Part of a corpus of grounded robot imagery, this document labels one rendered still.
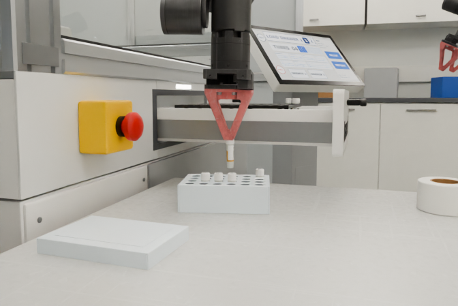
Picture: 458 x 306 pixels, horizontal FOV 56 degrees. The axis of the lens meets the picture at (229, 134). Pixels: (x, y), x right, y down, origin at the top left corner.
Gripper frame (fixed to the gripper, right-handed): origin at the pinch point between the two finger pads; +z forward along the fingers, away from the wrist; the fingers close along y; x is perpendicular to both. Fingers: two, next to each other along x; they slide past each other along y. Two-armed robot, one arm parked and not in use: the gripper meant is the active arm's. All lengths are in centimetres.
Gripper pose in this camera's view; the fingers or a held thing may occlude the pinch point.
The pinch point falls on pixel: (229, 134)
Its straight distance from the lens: 63.2
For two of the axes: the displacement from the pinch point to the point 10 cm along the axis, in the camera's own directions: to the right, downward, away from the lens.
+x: 10.0, 0.3, -0.9
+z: -0.2, 10.0, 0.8
